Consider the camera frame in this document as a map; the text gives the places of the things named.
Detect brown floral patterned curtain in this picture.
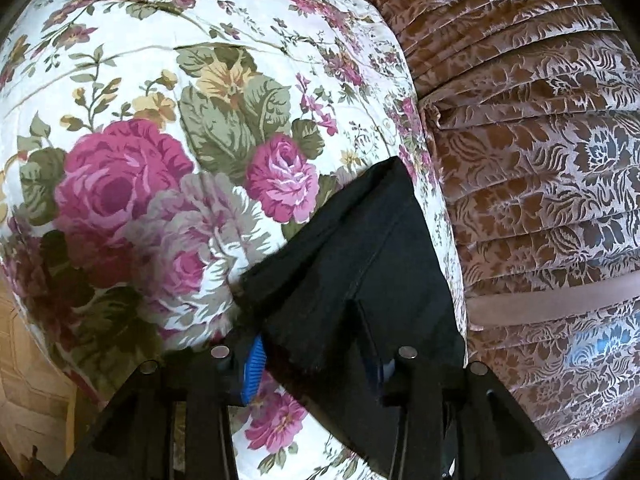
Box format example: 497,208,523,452
330,0,640,450

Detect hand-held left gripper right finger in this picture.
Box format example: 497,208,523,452
364,345,572,480

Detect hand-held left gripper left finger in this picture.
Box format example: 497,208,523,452
59,337,268,480

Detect floral bedspread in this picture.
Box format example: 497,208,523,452
0,0,468,480

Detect black embroidered pants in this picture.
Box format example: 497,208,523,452
235,156,468,480

